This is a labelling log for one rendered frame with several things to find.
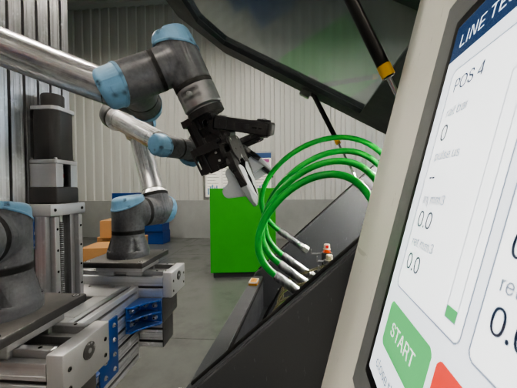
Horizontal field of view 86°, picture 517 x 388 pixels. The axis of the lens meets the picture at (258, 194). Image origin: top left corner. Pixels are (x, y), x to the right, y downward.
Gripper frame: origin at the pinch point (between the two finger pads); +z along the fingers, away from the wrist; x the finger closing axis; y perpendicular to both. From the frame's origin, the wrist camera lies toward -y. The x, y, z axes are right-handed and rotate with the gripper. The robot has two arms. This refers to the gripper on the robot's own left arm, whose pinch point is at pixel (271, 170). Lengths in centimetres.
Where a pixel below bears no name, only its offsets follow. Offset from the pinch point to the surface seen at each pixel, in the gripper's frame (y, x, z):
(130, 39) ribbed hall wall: -152, -507, -658
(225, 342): 42, 27, 24
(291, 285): 23, 39, 26
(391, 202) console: 8, 64, 28
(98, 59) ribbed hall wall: -57, -513, -695
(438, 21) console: -9, 68, 20
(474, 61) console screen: 2, 76, 24
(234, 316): 40.3, 14.4, 21.2
